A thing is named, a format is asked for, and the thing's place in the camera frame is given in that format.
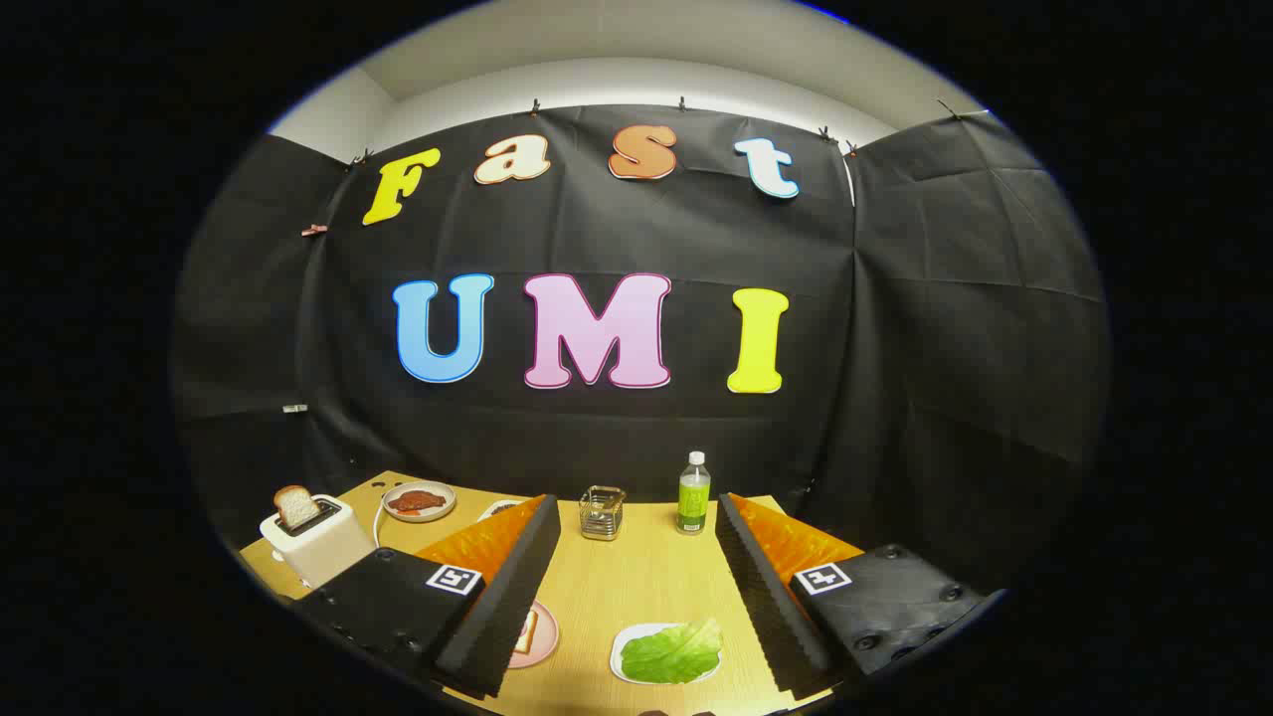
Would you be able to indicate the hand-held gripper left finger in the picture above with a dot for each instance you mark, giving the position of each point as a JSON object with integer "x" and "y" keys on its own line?
{"x": 507, "y": 607}

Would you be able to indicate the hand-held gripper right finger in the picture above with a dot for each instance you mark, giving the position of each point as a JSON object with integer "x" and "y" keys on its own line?
{"x": 771, "y": 607}

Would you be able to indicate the green lettuce leaf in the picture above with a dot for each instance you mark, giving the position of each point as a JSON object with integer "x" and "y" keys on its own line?
{"x": 671, "y": 651}

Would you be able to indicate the toast bread slice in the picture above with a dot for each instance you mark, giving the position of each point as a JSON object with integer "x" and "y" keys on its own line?
{"x": 296, "y": 507}

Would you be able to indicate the bread slice with ham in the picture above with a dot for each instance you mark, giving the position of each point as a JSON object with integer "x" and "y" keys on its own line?
{"x": 527, "y": 631}

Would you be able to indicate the pink round plate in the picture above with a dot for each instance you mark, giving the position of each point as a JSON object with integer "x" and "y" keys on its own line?
{"x": 547, "y": 636}

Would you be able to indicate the white divided dish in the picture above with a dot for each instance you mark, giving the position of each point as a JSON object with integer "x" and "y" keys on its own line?
{"x": 494, "y": 510}

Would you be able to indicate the white round plate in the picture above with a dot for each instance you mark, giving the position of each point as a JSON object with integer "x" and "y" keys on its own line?
{"x": 443, "y": 510}

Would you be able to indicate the white square plate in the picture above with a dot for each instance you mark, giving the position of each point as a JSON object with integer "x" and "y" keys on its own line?
{"x": 617, "y": 658}

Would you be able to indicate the green drink bottle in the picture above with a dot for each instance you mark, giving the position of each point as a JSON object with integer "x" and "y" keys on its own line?
{"x": 693, "y": 502}

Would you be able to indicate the red meat piece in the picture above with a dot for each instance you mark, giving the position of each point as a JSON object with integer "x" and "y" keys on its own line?
{"x": 416, "y": 501}

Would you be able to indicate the white toaster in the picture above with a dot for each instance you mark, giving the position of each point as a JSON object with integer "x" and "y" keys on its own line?
{"x": 328, "y": 547}

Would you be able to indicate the black backdrop cloth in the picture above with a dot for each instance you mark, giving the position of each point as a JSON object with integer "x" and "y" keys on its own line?
{"x": 597, "y": 229}

